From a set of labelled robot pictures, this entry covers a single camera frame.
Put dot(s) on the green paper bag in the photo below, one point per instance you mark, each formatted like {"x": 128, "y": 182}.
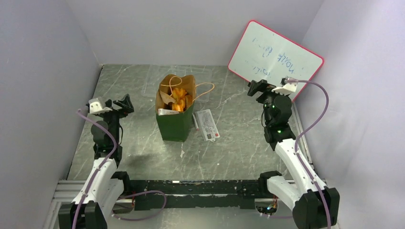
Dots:
{"x": 173, "y": 125}

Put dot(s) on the orange fake bread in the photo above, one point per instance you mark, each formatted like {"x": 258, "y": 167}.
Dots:
{"x": 179, "y": 95}

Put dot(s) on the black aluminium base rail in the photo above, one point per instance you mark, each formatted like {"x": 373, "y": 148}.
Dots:
{"x": 194, "y": 194}

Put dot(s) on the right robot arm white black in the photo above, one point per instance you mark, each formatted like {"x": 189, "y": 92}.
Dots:
{"x": 313, "y": 204}

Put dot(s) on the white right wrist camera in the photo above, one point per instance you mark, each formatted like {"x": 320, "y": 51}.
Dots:
{"x": 289, "y": 86}

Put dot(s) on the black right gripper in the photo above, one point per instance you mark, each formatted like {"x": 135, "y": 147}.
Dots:
{"x": 264, "y": 93}

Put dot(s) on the aluminium side rail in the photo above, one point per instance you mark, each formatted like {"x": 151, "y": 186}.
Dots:
{"x": 298, "y": 129}

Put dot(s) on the white ruler package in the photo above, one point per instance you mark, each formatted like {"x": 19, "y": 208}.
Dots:
{"x": 207, "y": 125}

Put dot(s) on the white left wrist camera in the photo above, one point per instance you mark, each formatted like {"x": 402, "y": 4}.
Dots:
{"x": 97, "y": 106}

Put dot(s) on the white pink marker pen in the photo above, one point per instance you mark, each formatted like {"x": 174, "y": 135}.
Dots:
{"x": 195, "y": 121}

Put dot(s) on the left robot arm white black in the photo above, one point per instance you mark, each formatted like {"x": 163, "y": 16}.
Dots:
{"x": 95, "y": 201}

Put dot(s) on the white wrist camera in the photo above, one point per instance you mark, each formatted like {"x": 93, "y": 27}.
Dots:
{"x": 289, "y": 86}
{"x": 97, "y": 106}

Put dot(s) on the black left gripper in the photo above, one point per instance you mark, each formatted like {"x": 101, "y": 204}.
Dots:
{"x": 125, "y": 105}

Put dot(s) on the pink framed whiteboard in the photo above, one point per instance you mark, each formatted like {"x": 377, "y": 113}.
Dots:
{"x": 266, "y": 54}

